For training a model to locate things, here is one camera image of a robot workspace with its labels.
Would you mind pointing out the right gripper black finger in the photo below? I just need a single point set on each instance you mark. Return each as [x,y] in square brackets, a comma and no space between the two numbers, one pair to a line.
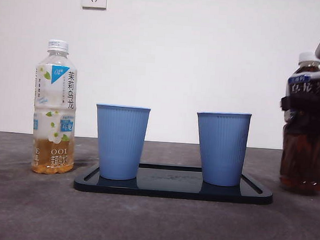
[307,115]

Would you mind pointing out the dark oolong tea bottle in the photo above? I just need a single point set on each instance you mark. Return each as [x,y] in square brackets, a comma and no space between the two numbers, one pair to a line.
[301,164]

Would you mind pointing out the jasmine oolong tea bottle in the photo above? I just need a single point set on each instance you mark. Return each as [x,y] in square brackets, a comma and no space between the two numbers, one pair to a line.
[51,157]

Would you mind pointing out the blue ribbed plastic cup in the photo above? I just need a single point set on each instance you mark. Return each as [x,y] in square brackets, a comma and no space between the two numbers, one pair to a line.
[120,142]
[222,148]

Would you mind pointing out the dark blue flat tray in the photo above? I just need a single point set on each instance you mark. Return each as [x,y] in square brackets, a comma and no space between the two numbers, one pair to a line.
[169,190]

